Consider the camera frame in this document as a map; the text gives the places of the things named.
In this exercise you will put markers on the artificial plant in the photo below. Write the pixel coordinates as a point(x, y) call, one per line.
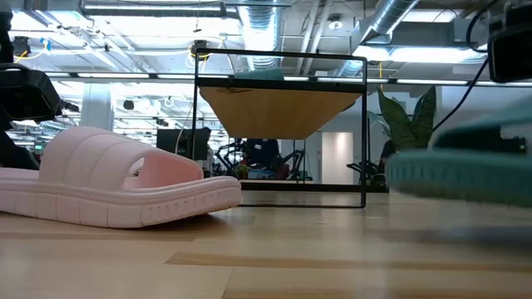
point(409, 124)

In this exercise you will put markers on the pink rubber slide sandal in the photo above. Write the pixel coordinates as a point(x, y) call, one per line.
point(104, 166)

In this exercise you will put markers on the background wooden table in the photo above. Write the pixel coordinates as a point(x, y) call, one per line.
point(274, 181)

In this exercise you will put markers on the background black robot arms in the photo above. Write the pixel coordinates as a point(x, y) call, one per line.
point(367, 174)
point(262, 151)

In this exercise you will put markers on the green rubber slide sandal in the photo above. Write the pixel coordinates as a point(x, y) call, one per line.
point(257, 74)
point(457, 178)

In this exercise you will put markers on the dark background monitor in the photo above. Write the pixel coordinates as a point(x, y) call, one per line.
point(183, 143)

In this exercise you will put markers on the white door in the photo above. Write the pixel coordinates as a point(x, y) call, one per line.
point(337, 158)

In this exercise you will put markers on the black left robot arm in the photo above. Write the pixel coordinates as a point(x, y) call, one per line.
point(4, 37)

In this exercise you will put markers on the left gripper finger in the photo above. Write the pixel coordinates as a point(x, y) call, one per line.
point(12, 149)

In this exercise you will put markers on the wooden shelf black metal frame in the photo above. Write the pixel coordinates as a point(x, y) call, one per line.
point(274, 112)

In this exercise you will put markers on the black aluminium table frame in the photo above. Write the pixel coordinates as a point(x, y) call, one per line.
point(316, 187)

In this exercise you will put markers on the white building column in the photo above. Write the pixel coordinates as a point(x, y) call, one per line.
point(97, 108)

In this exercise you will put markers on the silver spiral ventilation duct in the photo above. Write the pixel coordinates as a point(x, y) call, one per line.
point(261, 29)
point(390, 14)

